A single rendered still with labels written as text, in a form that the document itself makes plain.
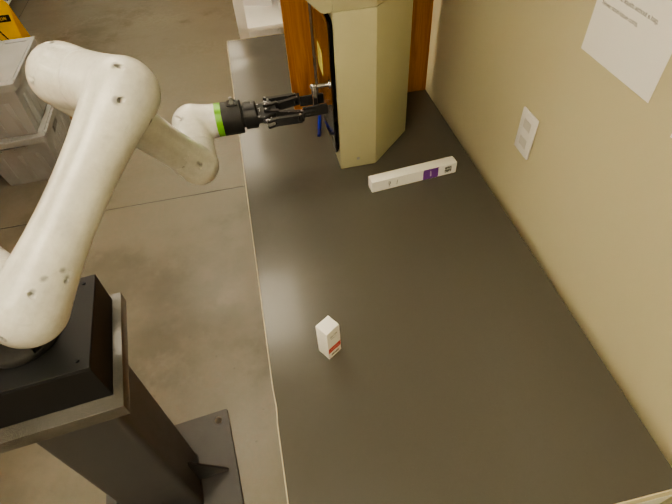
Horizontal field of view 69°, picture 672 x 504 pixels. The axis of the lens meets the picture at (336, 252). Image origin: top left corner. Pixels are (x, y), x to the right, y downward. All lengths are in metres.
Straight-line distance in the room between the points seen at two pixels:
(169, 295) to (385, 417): 1.71
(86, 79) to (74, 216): 0.23
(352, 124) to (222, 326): 1.27
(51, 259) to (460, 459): 0.80
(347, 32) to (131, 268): 1.84
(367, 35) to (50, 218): 0.85
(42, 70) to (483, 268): 1.02
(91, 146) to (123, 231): 2.09
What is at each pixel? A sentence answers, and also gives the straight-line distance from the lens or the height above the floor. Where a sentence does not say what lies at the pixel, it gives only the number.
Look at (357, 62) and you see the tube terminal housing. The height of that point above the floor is 1.28.
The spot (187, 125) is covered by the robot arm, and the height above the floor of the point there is 1.18.
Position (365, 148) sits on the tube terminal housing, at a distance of 1.51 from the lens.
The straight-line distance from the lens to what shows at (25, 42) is 3.68.
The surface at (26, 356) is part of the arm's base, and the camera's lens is 1.16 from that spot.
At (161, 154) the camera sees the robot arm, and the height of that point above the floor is 1.21.
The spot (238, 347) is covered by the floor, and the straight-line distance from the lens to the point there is 2.27.
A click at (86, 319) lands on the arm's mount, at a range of 1.18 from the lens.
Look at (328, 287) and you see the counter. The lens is 1.21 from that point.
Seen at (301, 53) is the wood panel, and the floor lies 1.14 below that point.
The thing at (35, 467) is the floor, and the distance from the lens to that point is 2.36.
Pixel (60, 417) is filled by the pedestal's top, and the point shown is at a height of 0.94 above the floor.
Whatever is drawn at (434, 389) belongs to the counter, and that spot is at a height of 0.94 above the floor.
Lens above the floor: 1.89
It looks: 48 degrees down
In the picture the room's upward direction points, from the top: 4 degrees counter-clockwise
